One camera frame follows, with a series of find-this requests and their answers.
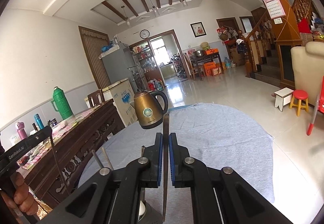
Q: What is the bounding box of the large white plastic spoon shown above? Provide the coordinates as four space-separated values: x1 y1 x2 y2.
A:
138 200 146 219

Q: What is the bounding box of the person left hand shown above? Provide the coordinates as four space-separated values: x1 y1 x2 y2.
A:
1 172 38 216

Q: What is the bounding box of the pink thermos bottle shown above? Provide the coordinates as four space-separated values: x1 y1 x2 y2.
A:
15 121 28 140

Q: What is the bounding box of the dark grey utensil holder cup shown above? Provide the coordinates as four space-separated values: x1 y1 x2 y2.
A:
137 203 163 224

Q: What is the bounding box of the dark carved wooden sideboard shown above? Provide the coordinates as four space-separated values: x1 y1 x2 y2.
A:
18 99 125 209

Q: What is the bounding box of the blue thermos bottle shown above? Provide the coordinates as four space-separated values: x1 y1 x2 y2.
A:
34 114 45 130

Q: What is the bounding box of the green thermos flask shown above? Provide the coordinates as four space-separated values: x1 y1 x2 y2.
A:
51 86 74 120

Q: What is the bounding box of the bronze electric kettle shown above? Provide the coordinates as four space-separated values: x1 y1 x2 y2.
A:
130 91 169 130

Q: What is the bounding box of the white small step stool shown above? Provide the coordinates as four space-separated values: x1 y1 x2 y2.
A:
272 87 293 112

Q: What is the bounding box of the red yellow small stool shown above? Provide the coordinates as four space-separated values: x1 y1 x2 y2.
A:
289 89 309 116

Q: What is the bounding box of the grey refrigerator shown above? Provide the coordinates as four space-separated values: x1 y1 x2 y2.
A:
99 42 138 93

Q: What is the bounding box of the red plastic kids chair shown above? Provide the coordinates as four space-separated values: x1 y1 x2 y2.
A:
306 89 324 136

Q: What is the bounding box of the dark wooden side table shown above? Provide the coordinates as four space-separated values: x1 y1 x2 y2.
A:
183 52 224 80

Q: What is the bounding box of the wooden stair railing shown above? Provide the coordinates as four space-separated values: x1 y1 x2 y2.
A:
247 0 317 83

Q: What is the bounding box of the cream leather sofa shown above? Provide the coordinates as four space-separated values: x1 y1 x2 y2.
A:
291 41 324 106

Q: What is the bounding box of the framed flower picture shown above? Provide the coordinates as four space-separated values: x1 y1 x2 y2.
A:
191 22 206 37

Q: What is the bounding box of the round wall clock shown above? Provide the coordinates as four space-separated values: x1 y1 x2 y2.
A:
140 29 150 39

